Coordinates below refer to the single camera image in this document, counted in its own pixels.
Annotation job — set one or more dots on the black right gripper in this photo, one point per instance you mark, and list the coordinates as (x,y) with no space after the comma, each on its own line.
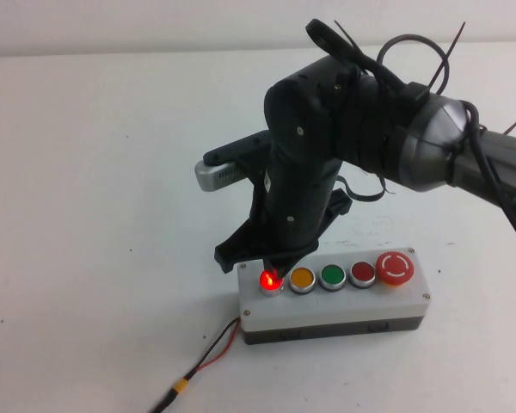
(296,206)

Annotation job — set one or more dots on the lit red indicator button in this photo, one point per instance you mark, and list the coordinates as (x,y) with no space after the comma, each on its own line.
(272,287)

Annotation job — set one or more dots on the yellow push button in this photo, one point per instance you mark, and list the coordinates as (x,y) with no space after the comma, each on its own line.
(302,279)

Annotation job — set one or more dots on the green push button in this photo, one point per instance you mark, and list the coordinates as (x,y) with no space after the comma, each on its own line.
(332,275)

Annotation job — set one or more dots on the grey push-button control box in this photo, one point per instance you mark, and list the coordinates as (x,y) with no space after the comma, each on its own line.
(335,310)

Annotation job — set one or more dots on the dark red push button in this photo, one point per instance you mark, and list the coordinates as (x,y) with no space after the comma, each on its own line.
(362,273)

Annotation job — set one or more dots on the red mushroom emergency stop button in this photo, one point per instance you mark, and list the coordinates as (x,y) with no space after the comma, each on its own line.
(394,266)

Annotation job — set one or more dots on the curled black zip tie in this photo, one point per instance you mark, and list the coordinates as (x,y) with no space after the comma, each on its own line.
(361,198)

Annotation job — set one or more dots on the black zip tie large loop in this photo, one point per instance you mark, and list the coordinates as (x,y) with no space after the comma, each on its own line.
(413,38)

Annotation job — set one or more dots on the short black zip tie tail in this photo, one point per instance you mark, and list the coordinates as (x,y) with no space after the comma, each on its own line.
(514,126)

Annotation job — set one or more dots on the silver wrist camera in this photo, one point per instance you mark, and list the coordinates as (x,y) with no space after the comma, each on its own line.
(215,176)

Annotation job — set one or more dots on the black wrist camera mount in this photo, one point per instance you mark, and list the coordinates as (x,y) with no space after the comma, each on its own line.
(236,148)

